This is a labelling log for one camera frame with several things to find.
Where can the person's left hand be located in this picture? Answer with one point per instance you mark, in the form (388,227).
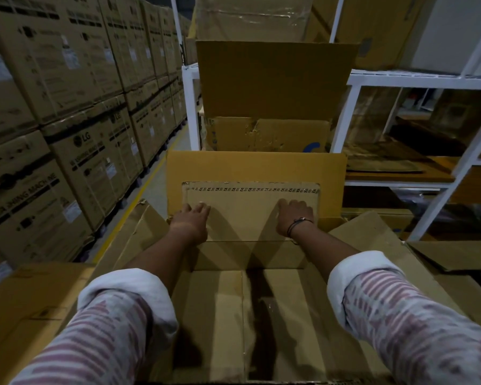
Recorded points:
(189,226)

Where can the person's right hand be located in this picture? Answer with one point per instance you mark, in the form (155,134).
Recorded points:
(293,220)

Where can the person's right fingers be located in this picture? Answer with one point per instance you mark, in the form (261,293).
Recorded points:
(293,206)

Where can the person's left fingers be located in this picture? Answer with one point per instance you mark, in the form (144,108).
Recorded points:
(196,208)

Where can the brown corrugated cardboard sheet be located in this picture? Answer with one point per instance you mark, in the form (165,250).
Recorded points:
(244,216)

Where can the person's left forearm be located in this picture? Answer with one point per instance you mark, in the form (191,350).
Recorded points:
(116,312)

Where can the person's right forearm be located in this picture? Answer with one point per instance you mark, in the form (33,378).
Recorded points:
(388,300)

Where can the flattened cardboard sheets pile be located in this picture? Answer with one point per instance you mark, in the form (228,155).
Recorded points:
(388,162)

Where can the open worn cardboard box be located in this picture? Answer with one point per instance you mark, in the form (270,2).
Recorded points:
(272,96)

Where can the large open cardboard box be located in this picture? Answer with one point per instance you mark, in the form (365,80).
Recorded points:
(264,316)

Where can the white metal shelf rack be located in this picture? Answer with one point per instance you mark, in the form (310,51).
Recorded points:
(437,128)

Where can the stack of printed appliance cartons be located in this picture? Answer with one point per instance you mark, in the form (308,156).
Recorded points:
(60,116)

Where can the flat brown cardboard piece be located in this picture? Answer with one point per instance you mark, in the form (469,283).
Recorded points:
(453,254)

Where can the taped cardboard box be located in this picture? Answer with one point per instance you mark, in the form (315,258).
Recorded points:
(252,15)

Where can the plain brown cardboard box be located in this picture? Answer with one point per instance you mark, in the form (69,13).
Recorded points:
(380,27)

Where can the closed yellow-brown cardboard box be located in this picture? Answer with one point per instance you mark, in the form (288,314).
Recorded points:
(20,316)

